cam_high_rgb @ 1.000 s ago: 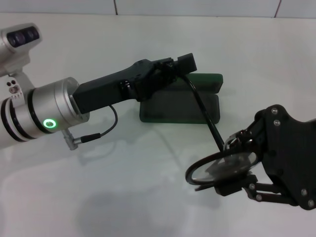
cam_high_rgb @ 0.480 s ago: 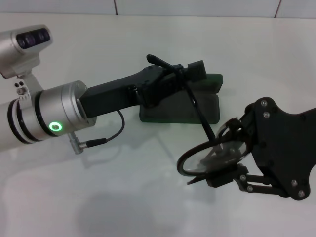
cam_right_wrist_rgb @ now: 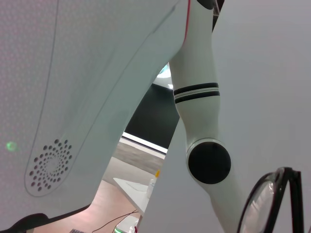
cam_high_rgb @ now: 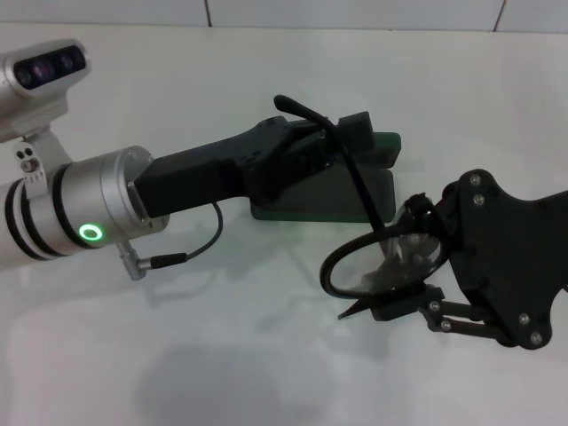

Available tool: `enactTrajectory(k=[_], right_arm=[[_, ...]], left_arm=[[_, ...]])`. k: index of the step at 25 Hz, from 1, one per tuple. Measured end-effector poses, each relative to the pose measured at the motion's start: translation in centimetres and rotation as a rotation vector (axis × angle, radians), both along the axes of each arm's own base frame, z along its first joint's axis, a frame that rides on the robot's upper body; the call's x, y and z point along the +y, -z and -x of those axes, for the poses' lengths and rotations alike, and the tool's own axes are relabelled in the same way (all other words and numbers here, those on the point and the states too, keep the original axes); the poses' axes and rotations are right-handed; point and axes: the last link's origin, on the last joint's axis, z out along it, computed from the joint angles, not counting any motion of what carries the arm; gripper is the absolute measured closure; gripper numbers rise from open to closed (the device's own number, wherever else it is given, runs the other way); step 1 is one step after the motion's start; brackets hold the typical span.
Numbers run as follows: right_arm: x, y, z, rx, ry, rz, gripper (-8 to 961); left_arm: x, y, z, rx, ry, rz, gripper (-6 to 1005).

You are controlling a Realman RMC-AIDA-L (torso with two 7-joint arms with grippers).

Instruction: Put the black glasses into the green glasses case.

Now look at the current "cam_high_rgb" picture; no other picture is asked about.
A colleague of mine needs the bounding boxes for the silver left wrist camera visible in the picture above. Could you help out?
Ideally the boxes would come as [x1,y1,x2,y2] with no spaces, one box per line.
[0,38,93,154]

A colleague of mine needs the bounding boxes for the green glasses case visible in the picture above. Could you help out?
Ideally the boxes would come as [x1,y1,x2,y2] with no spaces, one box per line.
[249,130,403,225]

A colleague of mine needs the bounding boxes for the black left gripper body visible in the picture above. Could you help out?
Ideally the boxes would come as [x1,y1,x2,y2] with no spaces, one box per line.
[134,115,294,219]

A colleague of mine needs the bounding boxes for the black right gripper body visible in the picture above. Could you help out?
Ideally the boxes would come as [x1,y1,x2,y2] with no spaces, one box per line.
[432,168,568,352]

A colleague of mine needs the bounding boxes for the black glasses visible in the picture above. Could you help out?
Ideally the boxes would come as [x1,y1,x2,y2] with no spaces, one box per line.
[272,93,447,321]

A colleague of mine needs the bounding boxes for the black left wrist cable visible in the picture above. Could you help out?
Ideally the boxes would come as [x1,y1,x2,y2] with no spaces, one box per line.
[118,201,224,282]

